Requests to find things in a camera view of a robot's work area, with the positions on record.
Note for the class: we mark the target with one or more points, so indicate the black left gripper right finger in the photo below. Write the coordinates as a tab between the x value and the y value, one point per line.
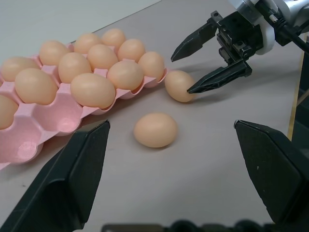
277	174

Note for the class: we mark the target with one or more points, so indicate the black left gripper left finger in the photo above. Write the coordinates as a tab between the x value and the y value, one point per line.
60	188

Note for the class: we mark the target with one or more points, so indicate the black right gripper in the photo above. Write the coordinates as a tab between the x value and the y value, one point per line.
241	31

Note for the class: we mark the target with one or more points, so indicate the beige egg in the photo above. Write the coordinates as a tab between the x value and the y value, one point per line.
6	111
102	56
178	84
14	67
36	85
155	130
74	67
125	75
53	52
93	90
131	50
113	36
87	43
151	65

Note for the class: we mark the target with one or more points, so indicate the pink egg tray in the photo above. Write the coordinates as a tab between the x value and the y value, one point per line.
48	120

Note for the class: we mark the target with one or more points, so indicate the dark panel with gold edge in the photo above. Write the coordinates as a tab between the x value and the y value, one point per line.
301	108

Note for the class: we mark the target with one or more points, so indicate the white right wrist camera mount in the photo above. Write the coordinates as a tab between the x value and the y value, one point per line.
268	38

